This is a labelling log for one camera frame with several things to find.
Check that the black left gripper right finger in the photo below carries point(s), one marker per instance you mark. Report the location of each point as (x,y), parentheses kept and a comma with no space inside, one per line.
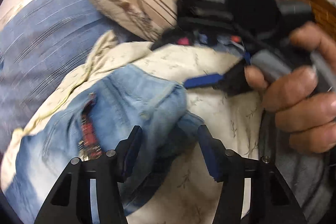
(227,167)

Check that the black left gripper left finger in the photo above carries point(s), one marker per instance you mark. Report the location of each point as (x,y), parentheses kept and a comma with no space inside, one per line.
(117,166)

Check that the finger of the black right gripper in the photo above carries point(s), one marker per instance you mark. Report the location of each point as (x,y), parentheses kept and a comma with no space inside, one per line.
(203,80)

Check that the blue denim jeans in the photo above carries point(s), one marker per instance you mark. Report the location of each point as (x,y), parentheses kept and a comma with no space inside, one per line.
(125,98)

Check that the right hand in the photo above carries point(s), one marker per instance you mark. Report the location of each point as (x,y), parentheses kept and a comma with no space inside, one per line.
(309,119)

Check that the cream leaf-print bed sheet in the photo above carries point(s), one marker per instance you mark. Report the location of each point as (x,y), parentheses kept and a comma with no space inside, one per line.
(188,193)

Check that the blue plaid pillow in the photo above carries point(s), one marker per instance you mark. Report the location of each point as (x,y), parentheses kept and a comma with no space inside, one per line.
(39,46)

